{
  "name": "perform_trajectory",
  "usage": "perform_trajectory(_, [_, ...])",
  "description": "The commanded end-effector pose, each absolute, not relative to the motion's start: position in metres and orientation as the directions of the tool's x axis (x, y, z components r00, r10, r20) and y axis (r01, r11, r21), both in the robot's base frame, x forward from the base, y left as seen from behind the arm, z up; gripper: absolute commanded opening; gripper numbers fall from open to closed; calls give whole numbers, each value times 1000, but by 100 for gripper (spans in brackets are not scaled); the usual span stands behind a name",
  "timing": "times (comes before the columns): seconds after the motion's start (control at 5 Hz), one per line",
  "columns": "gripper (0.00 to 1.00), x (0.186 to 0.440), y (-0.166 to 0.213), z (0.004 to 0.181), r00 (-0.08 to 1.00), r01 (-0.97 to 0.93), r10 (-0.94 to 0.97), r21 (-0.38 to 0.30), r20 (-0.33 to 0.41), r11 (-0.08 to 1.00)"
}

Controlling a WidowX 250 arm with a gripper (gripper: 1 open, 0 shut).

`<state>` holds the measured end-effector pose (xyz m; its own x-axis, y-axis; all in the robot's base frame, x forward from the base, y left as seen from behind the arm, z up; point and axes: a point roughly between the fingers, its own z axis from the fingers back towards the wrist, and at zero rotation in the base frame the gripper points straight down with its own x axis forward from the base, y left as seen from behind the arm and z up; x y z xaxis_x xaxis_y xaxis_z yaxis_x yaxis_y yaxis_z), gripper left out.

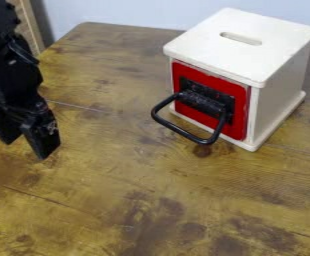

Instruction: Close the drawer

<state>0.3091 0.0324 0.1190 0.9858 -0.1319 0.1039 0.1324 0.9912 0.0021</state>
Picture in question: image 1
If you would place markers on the red drawer front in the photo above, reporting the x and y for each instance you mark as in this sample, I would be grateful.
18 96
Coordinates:
233 130

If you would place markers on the black metal drawer handle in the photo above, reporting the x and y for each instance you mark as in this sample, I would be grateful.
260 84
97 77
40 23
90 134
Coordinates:
207 101

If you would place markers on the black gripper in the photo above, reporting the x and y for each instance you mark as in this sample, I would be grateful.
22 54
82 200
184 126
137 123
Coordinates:
21 104

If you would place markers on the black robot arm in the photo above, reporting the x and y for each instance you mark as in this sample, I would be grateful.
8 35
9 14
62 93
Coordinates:
9 37

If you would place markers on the white wooden box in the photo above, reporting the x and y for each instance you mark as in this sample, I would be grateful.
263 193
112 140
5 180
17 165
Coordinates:
259 52

